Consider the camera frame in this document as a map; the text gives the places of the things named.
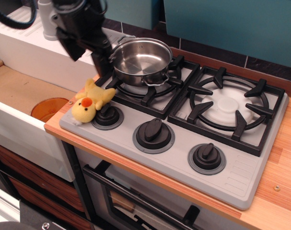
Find black left stove knob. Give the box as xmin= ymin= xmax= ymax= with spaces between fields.
xmin=91 ymin=103 xmax=124 ymax=130

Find white toy sink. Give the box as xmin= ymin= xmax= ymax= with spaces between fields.
xmin=0 ymin=18 xmax=97 ymax=182

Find black burner grate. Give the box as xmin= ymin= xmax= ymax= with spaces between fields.
xmin=95 ymin=55 xmax=201 ymax=119
xmin=168 ymin=67 xmax=289 ymax=157

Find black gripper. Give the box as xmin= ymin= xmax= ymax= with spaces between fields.
xmin=52 ymin=0 xmax=113 ymax=77

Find white right burner cap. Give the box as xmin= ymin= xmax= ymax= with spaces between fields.
xmin=201 ymin=87 xmax=254 ymax=127

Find black middle stove knob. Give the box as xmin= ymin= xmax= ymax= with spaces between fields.
xmin=133 ymin=118 xmax=175 ymax=154

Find grey toy faucet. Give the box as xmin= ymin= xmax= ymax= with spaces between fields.
xmin=37 ymin=0 xmax=58 ymax=41

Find black right stove knob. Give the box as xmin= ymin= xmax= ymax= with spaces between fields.
xmin=188 ymin=143 xmax=226 ymax=175

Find grey toy stovetop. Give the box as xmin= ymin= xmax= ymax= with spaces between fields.
xmin=59 ymin=65 xmax=289 ymax=210

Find stainless steel pot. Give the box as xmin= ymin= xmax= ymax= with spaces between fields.
xmin=110 ymin=35 xmax=173 ymax=87

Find orange plastic sink drain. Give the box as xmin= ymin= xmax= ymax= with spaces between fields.
xmin=31 ymin=97 xmax=68 ymax=122

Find black stove knob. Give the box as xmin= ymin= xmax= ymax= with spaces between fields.
xmin=91 ymin=103 xmax=124 ymax=130
xmin=188 ymin=143 xmax=226 ymax=175
xmin=133 ymin=118 xmax=175 ymax=154

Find wooden drawer fronts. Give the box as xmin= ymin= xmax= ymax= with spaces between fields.
xmin=0 ymin=145 xmax=94 ymax=230

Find black left burner grate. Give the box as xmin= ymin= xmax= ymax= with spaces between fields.
xmin=95 ymin=55 xmax=201 ymax=119

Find grey oven door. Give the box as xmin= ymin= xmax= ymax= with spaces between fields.
xmin=76 ymin=149 xmax=244 ymax=230

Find black right burner grate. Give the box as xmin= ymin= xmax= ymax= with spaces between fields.
xmin=168 ymin=67 xmax=289 ymax=157

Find black oven door handle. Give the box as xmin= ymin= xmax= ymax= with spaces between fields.
xmin=82 ymin=161 xmax=200 ymax=230

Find yellow stuffed duck toy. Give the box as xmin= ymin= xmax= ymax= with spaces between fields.
xmin=71 ymin=79 xmax=116 ymax=126

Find black braided cable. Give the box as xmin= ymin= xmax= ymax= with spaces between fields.
xmin=0 ymin=0 xmax=38 ymax=30

